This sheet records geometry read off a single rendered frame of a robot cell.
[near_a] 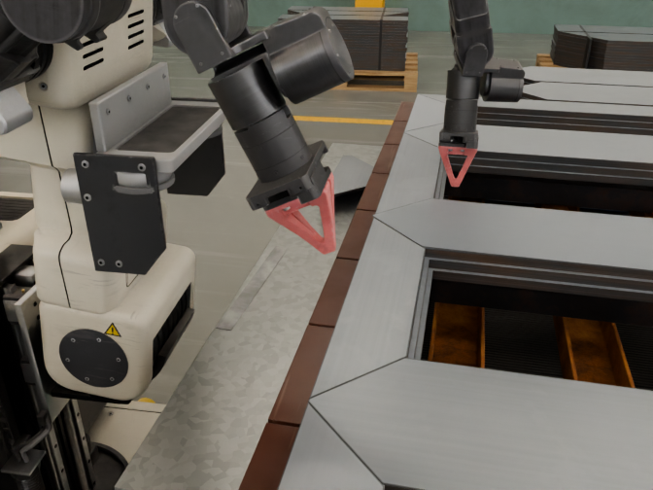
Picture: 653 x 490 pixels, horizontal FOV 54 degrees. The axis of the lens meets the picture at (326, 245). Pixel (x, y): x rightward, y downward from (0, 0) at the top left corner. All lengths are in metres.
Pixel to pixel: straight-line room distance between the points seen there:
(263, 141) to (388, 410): 0.29
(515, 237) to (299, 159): 0.49
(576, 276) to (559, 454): 0.38
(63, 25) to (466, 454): 0.52
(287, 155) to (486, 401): 0.32
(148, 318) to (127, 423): 0.64
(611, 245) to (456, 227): 0.23
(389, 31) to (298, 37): 4.63
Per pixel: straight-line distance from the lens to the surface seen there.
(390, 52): 5.23
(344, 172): 1.59
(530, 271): 0.96
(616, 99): 1.89
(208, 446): 0.89
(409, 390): 0.69
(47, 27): 0.63
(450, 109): 1.16
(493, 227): 1.04
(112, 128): 0.84
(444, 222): 1.04
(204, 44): 0.58
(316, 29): 0.58
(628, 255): 1.02
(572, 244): 1.02
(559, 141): 1.47
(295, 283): 1.20
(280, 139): 0.60
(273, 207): 0.63
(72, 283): 0.94
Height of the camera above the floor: 1.30
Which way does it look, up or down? 28 degrees down
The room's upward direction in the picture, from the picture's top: straight up
